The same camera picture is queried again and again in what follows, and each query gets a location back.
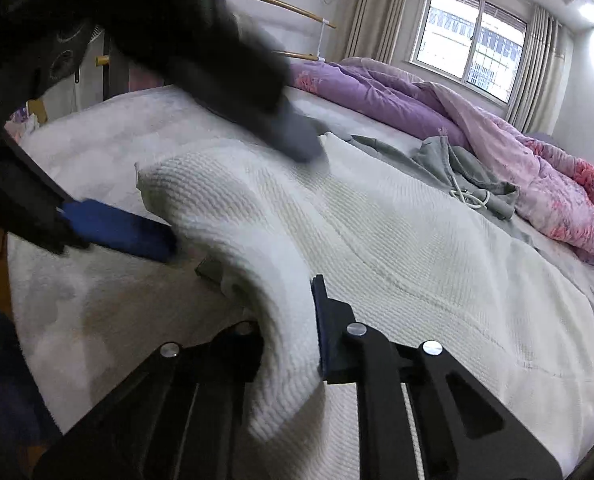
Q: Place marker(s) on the left grey curtain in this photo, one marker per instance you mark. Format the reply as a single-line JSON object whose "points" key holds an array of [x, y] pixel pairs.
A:
{"points": [[367, 29]]}

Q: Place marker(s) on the purple floral quilt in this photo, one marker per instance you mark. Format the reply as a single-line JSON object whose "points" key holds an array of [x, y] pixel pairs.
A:
{"points": [[555, 190]]}

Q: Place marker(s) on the grey curtain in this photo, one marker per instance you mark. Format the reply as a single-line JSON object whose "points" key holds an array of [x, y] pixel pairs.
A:
{"points": [[540, 86], [367, 29]]}

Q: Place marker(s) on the white button jacket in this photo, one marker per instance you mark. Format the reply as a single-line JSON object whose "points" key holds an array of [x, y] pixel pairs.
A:
{"points": [[412, 262]]}

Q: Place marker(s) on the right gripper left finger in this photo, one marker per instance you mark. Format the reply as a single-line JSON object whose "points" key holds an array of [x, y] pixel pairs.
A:
{"points": [[176, 416]]}

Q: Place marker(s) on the right grey curtain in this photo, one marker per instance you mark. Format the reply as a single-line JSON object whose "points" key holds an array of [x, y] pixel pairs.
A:
{"points": [[540, 86]]}

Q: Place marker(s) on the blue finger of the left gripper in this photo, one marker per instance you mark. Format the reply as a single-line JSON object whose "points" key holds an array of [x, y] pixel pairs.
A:
{"points": [[113, 228]]}

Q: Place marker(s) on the window with bars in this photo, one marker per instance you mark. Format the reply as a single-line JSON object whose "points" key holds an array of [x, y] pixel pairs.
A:
{"points": [[473, 42]]}

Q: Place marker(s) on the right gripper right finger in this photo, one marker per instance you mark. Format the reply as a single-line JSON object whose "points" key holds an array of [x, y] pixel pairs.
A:
{"points": [[421, 414]]}

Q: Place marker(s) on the grey zip hoodie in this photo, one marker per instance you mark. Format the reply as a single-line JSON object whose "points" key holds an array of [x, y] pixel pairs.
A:
{"points": [[450, 169]]}

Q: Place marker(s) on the wooden double rail rack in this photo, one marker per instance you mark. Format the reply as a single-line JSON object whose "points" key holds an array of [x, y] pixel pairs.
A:
{"points": [[279, 13]]}

